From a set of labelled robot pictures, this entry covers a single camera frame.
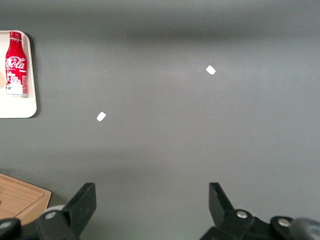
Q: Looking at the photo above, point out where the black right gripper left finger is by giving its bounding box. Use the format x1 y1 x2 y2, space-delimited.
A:
37 182 97 240

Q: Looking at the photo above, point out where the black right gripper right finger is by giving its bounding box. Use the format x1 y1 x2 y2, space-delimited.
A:
199 182 272 240

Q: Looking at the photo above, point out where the beige plastic tray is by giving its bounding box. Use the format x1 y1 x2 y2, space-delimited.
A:
0 29 38 119

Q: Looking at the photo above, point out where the wooden drawer cabinet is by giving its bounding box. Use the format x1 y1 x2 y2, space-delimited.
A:
0 172 53 226

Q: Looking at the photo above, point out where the grey table mat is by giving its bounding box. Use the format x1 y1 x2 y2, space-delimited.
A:
0 0 320 240

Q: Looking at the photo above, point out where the red cola bottle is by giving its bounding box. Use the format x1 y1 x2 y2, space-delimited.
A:
5 31 29 98

